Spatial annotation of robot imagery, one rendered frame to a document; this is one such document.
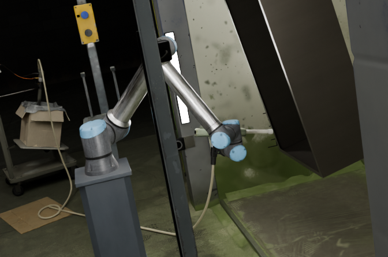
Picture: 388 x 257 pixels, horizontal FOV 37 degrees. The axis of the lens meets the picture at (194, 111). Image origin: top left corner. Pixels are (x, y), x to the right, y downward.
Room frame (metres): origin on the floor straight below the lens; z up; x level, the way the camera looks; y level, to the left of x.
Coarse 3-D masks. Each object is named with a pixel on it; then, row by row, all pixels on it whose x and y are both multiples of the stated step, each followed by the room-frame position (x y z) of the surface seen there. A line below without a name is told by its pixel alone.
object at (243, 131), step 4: (196, 128) 3.23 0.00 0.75; (200, 128) 3.22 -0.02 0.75; (240, 128) 3.29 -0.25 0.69; (196, 132) 3.20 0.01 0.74; (200, 132) 3.20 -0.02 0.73; (204, 132) 3.20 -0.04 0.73; (244, 132) 3.27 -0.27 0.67; (248, 132) 3.29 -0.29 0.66; (252, 132) 3.30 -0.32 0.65; (256, 132) 3.31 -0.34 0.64; (260, 132) 3.31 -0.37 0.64; (264, 132) 3.32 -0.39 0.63; (268, 132) 3.33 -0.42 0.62; (272, 132) 3.33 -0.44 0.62; (196, 136) 3.19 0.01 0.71; (200, 136) 3.20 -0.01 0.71; (204, 136) 3.21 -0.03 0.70; (208, 136) 3.21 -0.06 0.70; (244, 136) 3.28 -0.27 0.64; (212, 148) 3.22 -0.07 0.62; (212, 152) 3.22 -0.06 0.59; (212, 156) 3.22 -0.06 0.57; (216, 156) 3.22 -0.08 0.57; (212, 160) 3.22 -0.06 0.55; (212, 164) 3.22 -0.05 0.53
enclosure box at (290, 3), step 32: (224, 0) 3.40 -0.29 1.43; (256, 0) 3.44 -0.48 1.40; (288, 0) 2.85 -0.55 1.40; (320, 0) 2.88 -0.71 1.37; (256, 32) 3.44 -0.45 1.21; (288, 32) 2.84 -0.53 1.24; (320, 32) 2.88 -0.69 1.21; (256, 64) 3.43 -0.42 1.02; (288, 64) 2.84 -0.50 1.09; (320, 64) 2.87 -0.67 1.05; (288, 96) 3.47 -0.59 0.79; (320, 96) 2.87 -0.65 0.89; (352, 96) 2.90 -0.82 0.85; (288, 128) 3.46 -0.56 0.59; (320, 128) 2.87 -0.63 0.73; (352, 128) 2.90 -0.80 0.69; (320, 160) 2.86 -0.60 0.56; (352, 160) 2.90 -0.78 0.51
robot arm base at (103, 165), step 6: (102, 156) 3.05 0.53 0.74; (108, 156) 3.07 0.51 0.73; (90, 162) 3.05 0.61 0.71; (96, 162) 3.04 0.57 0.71; (102, 162) 3.04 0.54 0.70; (108, 162) 3.06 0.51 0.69; (114, 162) 3.09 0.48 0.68; (90, 168) 3.06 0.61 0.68; (96, 168) 3.03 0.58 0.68; (102, 168) 3.03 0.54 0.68; (108, 168) 3.04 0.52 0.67; (114, 168) 3.07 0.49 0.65; (90, 174) 3.04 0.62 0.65; (96, 174) 3.03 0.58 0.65; (102, 174) 3.02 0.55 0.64
